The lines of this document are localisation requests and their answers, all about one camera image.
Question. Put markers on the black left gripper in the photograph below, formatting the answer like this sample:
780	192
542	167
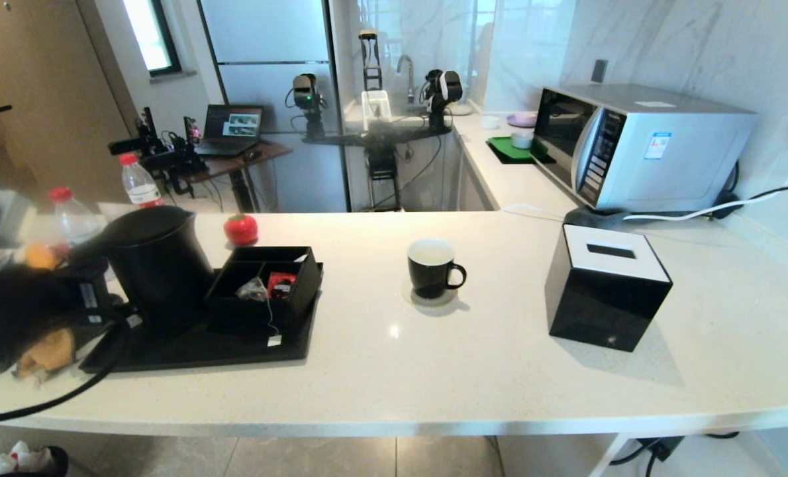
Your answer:
83	291

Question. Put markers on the black electric kettle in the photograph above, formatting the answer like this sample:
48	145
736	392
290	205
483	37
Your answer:
162	271

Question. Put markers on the mesh tea bag with tag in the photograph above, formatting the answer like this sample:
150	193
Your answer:
253	289

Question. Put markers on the orange round snack pack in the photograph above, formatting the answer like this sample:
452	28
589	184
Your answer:
40	257

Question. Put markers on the orange grey oven glove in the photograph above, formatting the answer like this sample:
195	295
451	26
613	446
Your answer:
49	351

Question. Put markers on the clear water bottle red cap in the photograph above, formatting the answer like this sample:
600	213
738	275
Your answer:
141	189
76	222

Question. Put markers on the black serving tray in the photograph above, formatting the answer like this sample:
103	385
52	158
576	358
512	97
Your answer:
189	348

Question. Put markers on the red tomato kitchen timer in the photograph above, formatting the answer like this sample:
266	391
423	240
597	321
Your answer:
242	230

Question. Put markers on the black trash bin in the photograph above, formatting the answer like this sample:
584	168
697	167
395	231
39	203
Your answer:
53	460

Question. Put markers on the brown wooden desk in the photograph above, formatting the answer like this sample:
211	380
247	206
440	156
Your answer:
235	164

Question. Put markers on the red packet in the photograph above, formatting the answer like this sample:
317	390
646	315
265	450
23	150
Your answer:
281	279

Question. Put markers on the black compartment box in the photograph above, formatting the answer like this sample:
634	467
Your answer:
301	295

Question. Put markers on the black computer mouse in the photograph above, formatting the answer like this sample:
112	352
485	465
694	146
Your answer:
253	154

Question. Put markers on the black laptop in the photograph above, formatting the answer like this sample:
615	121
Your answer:
232	126

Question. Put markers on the black framed window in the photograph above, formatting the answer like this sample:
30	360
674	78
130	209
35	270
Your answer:
149	33

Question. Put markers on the black device green light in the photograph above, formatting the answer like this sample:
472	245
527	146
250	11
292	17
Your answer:
306	93

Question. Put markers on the silver refrigerator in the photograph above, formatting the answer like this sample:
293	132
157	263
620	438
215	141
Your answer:
268	40

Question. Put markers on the round translucent coaster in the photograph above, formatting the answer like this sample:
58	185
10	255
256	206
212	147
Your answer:
410	296

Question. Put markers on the black rig stand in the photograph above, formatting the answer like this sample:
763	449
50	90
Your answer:
381	138

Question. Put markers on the black mug white inside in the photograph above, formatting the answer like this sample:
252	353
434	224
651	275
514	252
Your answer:
430	278

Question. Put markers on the chrome faucet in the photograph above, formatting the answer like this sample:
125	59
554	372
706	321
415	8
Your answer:
410	79

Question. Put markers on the black device white band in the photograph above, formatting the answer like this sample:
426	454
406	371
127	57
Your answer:
443	89

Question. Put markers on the small white cup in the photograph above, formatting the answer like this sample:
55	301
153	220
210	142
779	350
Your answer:
491	122

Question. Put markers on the green tray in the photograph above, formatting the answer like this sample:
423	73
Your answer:
503	149

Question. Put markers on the white bowl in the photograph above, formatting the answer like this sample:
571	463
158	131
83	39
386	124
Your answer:
522	140

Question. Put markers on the purple plate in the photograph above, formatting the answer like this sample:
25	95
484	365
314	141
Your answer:
521	120

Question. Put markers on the black tissue box white lid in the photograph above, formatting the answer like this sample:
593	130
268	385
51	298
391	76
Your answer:
599	305

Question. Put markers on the black power supply brick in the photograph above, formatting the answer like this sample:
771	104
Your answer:
660	448

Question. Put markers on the silver microwave oven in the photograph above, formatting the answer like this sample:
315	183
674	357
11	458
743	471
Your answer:
685	159

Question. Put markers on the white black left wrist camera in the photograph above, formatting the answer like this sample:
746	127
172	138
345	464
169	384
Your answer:
0	215

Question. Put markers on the dark wall socket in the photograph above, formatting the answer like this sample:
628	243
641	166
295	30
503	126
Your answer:
599	71

